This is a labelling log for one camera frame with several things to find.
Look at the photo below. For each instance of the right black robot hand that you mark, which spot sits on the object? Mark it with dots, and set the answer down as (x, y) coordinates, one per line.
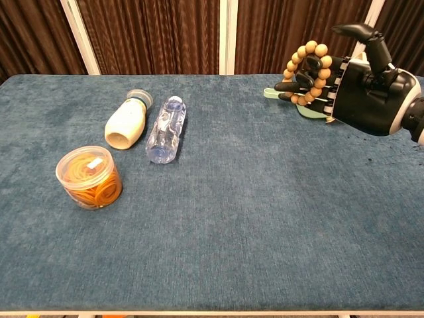
(364, 99)

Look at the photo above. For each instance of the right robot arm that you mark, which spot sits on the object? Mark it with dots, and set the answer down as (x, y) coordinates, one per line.
(415, 116)

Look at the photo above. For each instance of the green plastic scoop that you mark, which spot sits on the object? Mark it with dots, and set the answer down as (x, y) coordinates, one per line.
(311, 112)

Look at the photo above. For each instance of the clear plastic water bottle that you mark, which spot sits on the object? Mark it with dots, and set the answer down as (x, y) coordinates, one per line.
(165, 129)

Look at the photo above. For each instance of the teal tablecloth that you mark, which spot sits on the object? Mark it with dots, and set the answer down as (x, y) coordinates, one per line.
(212, 232)

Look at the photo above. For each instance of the brown curtain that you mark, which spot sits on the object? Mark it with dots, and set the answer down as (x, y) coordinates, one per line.
(159, 33)

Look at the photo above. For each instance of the white bottle with clear cap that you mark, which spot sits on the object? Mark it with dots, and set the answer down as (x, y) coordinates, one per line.
(126, 122)

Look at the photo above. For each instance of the clear jar of rubber bands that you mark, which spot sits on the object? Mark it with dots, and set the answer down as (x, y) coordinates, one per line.
(89, 179)

